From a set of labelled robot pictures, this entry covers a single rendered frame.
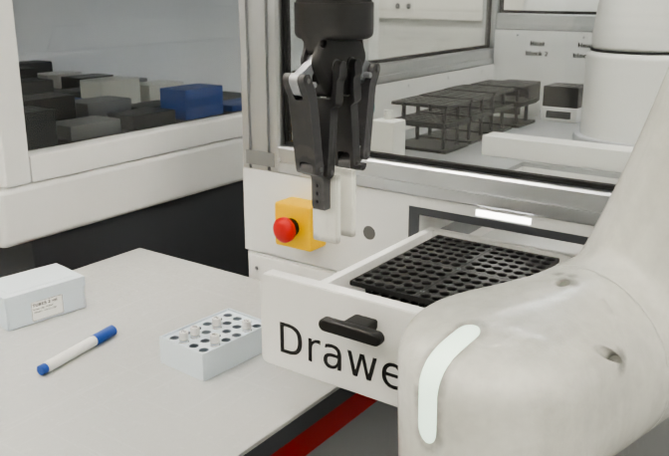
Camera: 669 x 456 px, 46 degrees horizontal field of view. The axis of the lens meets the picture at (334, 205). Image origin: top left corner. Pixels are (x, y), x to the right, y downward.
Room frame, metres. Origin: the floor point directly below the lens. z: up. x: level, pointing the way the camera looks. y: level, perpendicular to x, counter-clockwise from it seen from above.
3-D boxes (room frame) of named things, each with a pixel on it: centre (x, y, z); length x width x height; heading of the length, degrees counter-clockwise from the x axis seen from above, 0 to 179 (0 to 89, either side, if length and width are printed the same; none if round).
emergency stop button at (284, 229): (1.17, 0.07, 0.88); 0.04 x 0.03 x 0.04; 55
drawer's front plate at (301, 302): (0.76, -0.04, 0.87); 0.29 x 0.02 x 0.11; 55
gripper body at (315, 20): (0.76, 0.00, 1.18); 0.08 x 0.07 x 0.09; 145
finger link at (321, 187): (0.74, 0.02, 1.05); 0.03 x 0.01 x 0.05; 145
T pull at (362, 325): (0.74, -0.02, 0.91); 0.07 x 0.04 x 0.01; 55
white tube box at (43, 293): (1.12, 0.46, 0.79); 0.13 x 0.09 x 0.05; 137
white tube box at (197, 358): (0.97, 0.16, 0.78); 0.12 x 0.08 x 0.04; 141
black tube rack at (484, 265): (0.93, -0.15, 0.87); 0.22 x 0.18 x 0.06; 145
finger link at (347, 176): (0.78, -0.01, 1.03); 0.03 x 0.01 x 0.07; 55
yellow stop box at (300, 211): (1.20, 0.06, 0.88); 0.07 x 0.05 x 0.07; 55
